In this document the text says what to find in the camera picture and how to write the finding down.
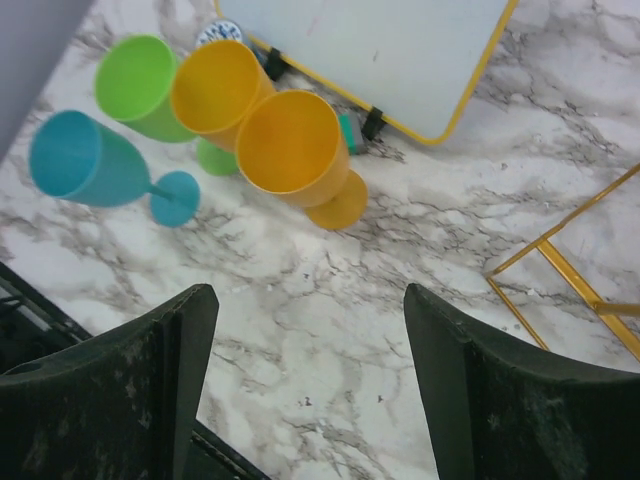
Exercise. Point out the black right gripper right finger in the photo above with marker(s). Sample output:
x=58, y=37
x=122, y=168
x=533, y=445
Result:
x=500, y=408

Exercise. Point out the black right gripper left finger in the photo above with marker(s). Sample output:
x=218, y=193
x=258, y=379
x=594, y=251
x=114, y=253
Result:
x=121, y=405

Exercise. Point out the blue plastic wine glass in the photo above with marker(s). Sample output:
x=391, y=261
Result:
x=76, y=158

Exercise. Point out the yellow plastic wine glass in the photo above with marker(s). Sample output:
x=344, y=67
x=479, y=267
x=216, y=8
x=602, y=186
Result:
x=292, y=146

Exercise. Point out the green plastic wine glass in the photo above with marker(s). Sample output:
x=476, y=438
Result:
x=132, y=86

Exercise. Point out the orange plastic wine glass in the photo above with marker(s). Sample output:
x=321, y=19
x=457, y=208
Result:
x=215, y=88

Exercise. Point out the teal whiteboard eraser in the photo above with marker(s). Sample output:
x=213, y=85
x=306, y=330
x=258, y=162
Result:
x=351, y=130

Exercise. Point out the yellow framed whiteboard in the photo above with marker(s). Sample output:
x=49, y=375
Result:
x=410, y=64

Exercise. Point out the blue labelled round container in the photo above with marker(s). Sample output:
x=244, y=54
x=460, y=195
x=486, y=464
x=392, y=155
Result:
x=227, y=29

